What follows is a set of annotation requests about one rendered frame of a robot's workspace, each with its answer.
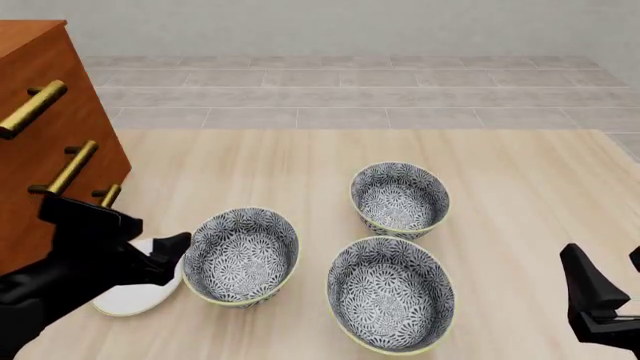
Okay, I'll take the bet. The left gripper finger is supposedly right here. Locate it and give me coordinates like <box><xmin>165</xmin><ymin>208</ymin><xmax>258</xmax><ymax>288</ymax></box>
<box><xmin>132</xmin><ymin>258</ymin><xmax>181</xmax><ymax>288</ymax></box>
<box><xmin>148</xmin><ymin>231</ymin><xmax>194</xmax><ymax>264</ymax></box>

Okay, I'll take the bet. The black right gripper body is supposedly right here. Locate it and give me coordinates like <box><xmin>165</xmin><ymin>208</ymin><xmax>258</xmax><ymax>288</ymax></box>
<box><xmin>569</xmin><ymin>304</ymin><xmax>640</xmax><ymax>348</ymax></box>

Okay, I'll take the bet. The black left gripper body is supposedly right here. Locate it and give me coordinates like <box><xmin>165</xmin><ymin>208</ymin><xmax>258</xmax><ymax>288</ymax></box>
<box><xmin>38</xmin><ymin>194</ymin><xmax>151</xmax><ymax>294</ymax></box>

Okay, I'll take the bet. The patterned black and white bowl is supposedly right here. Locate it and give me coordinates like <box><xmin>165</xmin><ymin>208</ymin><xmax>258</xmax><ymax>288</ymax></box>
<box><xmin>326</xmin><ymin>235</ymin><xmax>457</xmax><ymax>357</ymax></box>
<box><xmin>349</xmin><ymin>161</ymin><xmax>451</xmax><ymax>242</ymax></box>
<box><xmin>180</xmin><ymin>207</ymin><xmax>301</xmax><ymax>309</ymax></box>

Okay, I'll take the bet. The wooden cabinet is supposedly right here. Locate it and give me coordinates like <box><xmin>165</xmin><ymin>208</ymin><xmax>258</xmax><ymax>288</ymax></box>
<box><xmin>0</xmin><ymin>20</ymin><xmax>133</xmax><ymax>274</ymax></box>

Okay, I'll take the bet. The white plate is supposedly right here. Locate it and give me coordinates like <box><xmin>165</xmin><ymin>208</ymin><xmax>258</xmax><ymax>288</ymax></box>
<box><xmin>92</xmin><ymin>237</ymin><xmax>185</xmax><ymax>318</ymax></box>

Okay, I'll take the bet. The small brass drawer handle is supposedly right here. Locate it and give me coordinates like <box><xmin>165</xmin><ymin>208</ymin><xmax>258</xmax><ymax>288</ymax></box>
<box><xmin>91</xmin><ymin>183</ymin><xmax>123</xmax><ymax>210</ymax></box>

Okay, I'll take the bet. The medium brass drawer handle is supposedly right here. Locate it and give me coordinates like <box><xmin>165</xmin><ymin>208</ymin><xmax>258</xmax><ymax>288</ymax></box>
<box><xmin>27</xmin><ymin>139</ymin><xmax>100</xmax><ymax>197</ymax></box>

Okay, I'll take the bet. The large brass drawer handle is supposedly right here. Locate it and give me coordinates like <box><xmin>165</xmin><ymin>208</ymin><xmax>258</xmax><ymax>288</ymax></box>
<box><xmin>0</xmin><ymin>78</ymin><xmax>69</xmax><ymax>141</ymax></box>

